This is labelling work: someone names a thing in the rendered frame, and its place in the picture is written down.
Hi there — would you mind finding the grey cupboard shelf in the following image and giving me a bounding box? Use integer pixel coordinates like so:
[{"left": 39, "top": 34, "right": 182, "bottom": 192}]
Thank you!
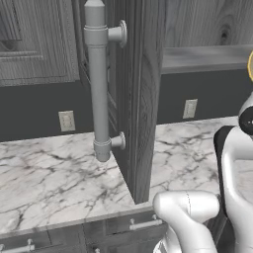
[{"left": 161, "top": 43, "right": 253, "bottom": 75}]

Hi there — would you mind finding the beige wall socket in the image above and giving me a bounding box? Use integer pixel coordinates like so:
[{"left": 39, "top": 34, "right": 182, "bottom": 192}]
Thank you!
[
  {"left": 182, "top": 98, "right": 199, "bottom": 120},
  {"left": 57, "top": 110, "right": 77, "bottom": 133}
]

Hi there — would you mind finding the dark grey lower cupboard door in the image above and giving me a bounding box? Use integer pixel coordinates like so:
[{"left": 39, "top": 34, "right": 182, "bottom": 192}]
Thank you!
[{"left": 84, "top": 232, "right": 172, "bottom": 253}]

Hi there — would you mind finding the dark grey drawer front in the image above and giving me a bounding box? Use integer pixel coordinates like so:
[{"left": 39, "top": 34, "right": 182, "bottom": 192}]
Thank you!
[
  {"left": 104, "top": 209, "right": 165, "bottom": 237},
  {"left": 0, "top": 228, "right": 53, "bottom": 253}
]

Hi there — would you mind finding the grey wood cupboard door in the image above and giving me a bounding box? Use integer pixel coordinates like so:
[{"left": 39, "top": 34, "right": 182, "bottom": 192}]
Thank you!
[{"left": 71, "top": 0, "right": 167, "bottom": 206}]

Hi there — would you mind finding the yellow bowl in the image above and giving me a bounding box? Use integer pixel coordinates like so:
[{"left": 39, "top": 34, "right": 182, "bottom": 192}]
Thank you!
[{"left": 247, "top": 49, "right": 253, "bottom": 83}]

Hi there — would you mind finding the grey cylindrical door handle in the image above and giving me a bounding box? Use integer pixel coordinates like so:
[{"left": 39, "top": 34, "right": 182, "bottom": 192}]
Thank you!
[{"left": 82, "top": 0, "right": 128, "bottom": 163}]

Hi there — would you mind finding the grey wood wall cupboard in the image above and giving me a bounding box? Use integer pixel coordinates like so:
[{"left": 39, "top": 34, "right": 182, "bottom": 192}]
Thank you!
[{"left": 0, "top": 0, "right": 81, "bottom": 88}]

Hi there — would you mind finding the silver drawer handle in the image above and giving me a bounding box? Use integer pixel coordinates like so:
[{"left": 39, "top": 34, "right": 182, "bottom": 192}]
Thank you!
[
  {"left": 0, "top": 238, "right": 37, "bottom": 253},
  {"left": 128, "top": 213, "right": 164, "bottom": 231}
]

